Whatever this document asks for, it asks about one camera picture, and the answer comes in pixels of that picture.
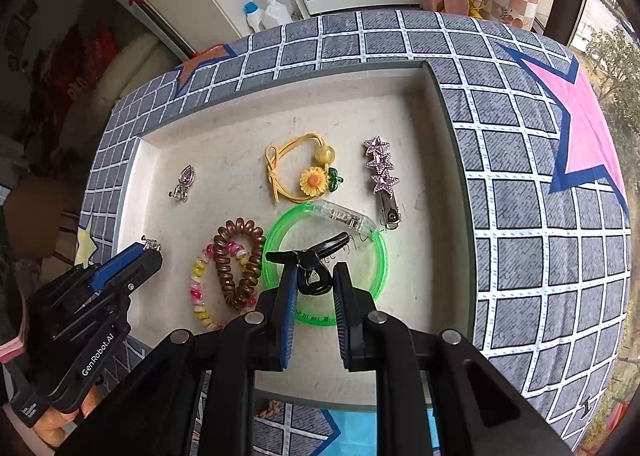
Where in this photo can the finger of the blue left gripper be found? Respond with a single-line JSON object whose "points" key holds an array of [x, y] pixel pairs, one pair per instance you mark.
{"points": [[113, 266], [137, 272]]}

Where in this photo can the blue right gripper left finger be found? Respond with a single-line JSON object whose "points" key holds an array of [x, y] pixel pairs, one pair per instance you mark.
{"points": [[288, 304]]}

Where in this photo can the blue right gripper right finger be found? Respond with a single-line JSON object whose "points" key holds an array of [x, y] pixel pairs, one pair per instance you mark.
{"points": [[352, 306]]}

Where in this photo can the silver crystal brooch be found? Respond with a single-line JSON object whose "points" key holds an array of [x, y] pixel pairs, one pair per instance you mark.
{"points": [[149, 243]]}

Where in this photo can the black claw hair clip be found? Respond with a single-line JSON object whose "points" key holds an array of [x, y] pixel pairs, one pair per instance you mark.
{"points": [[304, 270]]}

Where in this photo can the pink heart crystal brooch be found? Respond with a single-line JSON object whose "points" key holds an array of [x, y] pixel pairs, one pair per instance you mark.
{"points": [[180, 192]]}

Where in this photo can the teal beige jewelry tray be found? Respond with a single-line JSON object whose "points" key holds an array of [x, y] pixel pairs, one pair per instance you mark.
{"points": [[257, 155]]}

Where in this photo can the person's left hand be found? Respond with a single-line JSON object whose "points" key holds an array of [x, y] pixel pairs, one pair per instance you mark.
{"points": [[50, 427]]}

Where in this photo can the green plastic bangle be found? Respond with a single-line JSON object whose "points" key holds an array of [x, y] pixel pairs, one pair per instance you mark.
{"points": [[308, 225]]}

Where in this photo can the purple star hair clip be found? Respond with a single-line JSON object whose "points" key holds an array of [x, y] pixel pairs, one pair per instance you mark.
{"points": [[383, 180]]}

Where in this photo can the beige sofa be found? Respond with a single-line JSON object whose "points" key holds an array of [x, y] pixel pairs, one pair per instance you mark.
{"points": [[138, 63]]}

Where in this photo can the checkered star tablecloth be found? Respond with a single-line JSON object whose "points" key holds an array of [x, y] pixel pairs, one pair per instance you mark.
{"points": [[552, 232]]}

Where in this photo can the blue cap detergent bottle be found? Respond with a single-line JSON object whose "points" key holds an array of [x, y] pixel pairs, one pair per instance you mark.
{"points": [[254, 16]]}

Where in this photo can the white detergent jug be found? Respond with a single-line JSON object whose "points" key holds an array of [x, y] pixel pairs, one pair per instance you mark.
{"points": [[277, 12]]}

